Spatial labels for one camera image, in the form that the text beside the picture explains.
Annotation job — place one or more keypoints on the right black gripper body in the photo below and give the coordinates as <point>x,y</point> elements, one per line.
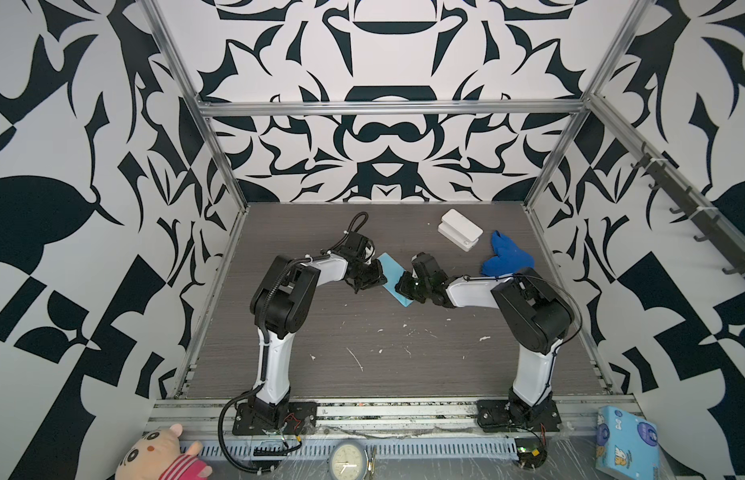
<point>414,288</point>

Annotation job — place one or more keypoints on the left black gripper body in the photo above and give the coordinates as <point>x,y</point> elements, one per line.
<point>368,276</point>

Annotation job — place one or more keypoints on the light blue paper sheet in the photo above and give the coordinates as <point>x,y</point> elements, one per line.
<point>393,272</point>

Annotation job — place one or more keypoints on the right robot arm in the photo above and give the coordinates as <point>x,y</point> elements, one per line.
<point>536,312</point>

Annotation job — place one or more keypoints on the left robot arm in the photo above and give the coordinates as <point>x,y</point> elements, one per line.
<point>283,300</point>

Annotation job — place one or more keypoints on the white rectangular box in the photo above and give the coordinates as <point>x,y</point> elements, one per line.
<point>460,230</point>

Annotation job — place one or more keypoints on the blue cloth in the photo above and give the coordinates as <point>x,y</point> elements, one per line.
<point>508,257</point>

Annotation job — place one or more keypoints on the round analog clock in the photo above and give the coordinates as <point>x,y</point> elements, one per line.
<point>348,461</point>

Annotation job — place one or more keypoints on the small black electronics module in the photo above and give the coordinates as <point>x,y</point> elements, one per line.
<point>532,455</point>

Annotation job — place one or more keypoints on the blue tissue pack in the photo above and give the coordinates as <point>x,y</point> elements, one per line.
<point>627,445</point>

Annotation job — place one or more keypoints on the pink plush toy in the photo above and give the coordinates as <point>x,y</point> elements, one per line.
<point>157,455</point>

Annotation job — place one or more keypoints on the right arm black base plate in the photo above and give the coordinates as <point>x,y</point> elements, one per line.
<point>510,415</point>

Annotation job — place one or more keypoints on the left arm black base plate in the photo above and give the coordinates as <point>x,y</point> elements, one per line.
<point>256,417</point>

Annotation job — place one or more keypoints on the white slotted cable duct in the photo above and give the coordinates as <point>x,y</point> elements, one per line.
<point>499,448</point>

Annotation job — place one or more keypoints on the black wall hook rack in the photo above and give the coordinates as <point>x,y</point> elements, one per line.
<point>689,202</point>

